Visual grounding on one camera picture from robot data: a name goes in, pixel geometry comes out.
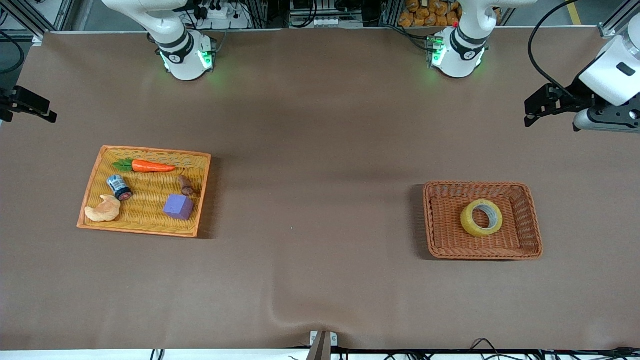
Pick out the black electronics box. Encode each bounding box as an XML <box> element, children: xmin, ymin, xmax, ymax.
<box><xmin>290</xmin><ymin>0</ymin><xmax>363</xmax><ymax>18</ymax></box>

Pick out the orange toy carrot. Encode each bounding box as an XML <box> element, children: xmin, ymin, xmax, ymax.
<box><xmin>112</xmin><ymin>158</ymin><xmax>177</xmax><ymax>174</ymax></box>

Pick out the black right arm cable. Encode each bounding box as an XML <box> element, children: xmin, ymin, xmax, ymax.
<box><xmin>0</xmin><ymin>30</ymin><xmax>25</xmax><ymax>76</ymax></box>

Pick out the toy croissant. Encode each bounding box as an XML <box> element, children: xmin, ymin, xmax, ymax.
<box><xmin>84</xmin><ymin>194</ymin><xmax>121</xmax><ymax>223</ymax></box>

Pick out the purple foam cube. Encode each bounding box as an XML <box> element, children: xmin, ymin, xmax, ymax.
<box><xmin>163</xmin><ymin>193</ymin><xmax>195</xmax><ymax>221</ymax></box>

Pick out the yellow wicker basket orange rim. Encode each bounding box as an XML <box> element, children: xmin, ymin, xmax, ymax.
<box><xmin>76</xmin><ymin>145</ymin><xmax>212</xmax><ymax>238</ymax></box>

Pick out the white power strip with plugs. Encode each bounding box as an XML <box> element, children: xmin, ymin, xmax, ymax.
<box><xmin>192</xmin><ymin>0</ymin><xmax>251</xmax><ymax>30</ymax></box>

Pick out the aluminium frame post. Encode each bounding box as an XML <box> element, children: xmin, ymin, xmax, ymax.
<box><xmin>0</xmin><ymin>0</ymin><xmax>76</xmax><ymax>46</ymax></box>
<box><xmin>599</xmin><ymin>0</ymin><xmax>640</xmax><ymax>40</ymax></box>

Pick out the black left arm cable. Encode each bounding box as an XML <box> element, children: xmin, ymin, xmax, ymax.
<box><xmin>528</xmin><ymin>0</ymin><xmax>583</xmax><ymax>98</ymax></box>

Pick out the brown wicker basket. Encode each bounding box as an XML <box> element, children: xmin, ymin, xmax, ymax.
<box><xmin>423</xmin><ymin>180</ymin><xmax>544</xmax><ymax>261</ymax></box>

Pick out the bin of orange toy breads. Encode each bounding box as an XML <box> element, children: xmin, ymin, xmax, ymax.
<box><xmin>398</xmin><ymin>0</ymin><xmax>463</xmax><ymax>28</ymax></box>

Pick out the yellow tape roll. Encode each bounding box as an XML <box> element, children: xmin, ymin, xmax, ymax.
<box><xmin>460</xmin><ymin>199</ymin><xmax>503</xmax><ymax>238</ymax></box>

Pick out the long white power strip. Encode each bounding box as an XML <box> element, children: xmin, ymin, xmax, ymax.
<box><xmin>312</xmin><ymin>17</ymin><xmax>362</xmax><ymax>28</ymax></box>

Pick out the small brown figurine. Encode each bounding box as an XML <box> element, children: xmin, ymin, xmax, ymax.
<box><xmin>177</xmin><ymin>170</ymin><xmax>197</xmax><ymax>197</ymax></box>

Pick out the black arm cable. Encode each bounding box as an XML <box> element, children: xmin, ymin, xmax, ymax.
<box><xmin>0</xmin><ymin>30</ymin><xmax>25</xmax><ymax>76</ymax></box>
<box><xmin>528</xmin><ymin>0</ymin><xmax>583</xmax><ymax>98</ymax></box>

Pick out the grey table edge bracket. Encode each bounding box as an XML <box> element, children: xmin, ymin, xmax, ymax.
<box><xmin>309</xmin><ymin>330</ymin><xmax>339</xmax><ymax>360</ymax></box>

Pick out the small jar with black lid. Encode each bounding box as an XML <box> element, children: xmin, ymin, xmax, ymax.
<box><xmin>106</xmin><ymin>174</ymin><xmax>134</xmax><ymax>202</ymax></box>

